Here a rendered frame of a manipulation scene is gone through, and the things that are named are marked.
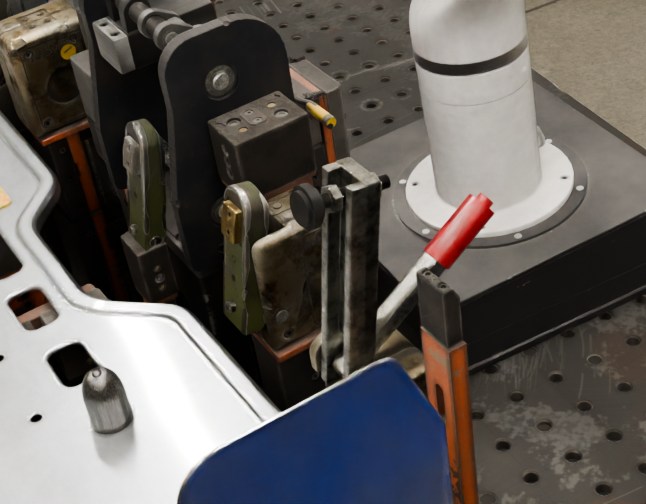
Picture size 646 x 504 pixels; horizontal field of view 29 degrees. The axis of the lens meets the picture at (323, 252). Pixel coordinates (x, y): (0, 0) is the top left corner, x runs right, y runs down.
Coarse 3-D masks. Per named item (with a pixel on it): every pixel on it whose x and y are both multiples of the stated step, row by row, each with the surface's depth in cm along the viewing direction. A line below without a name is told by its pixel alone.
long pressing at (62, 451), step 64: (0, 128) 129; (0, 320) 105; (64, 320) 104; (128, 320) 103; (192, 320) 102; (0, 384) 99; (128, 384) 97; (192, 384) 96; (256, 384) 95; (0, 448) 93; (64, 448) 93; (128, 448) 92; (192, 448) 91
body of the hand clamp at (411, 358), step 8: (392, 336) 90; (400, 336) 90; (384, 344) 89; (392, 344) 89; (400, 344) 89; (408, 344) 89; (384, 352) 89; (392, 352) 89; (400, 352) 89; (408, 352) 89; (416, 352) 89; (376, 360) 88; (400, 360) 88; (408, 360) 88; (416, 360) 88; (408, 368) 87; (416, 368) 87; (424, 368) 87; (416, 376) 87; (424, 376) 87; (328, 384) 89; (424, 384) 87; (424, 392) 88
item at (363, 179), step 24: (336, 168) 79; (360, 168) 78; (312, 192) 76; (336, 192) 77; (360, 192) 77; (312, 216) 76; (336, 216) 81; (360, 216) 78; (336, 240) 82; (360, 240) 79; (336, 264) 83; (360, 264) 80; (336, 288) 84; (360, 288) 81; (336, 312) 85; (360, 312) 82; (336, 336) 86; (360, 336) 83; (360, 360) 84
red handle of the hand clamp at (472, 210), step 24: (480, 192) 86; (456, 216) 85; (480, 216) 85; (432, 240) 86; (456, 240) 85; (432, 264) 85; (408, 288) 86; (384, 312) 86; (408, 312) 86; (384, 336) 86; (336, 360) 86
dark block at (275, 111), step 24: (264, 96) 105; (216, 120) 103; (240, 120) 103; (264, 120) 102; (288, 120) 102; (216, 144) 104; (240, 144) 100; (264, 144) 101; (288, 144) 103; (312, 144) 104; (240, 168) 101; (264, 168) 102; (288, 168) 104; (312, 168) 105; (264, 192) 104
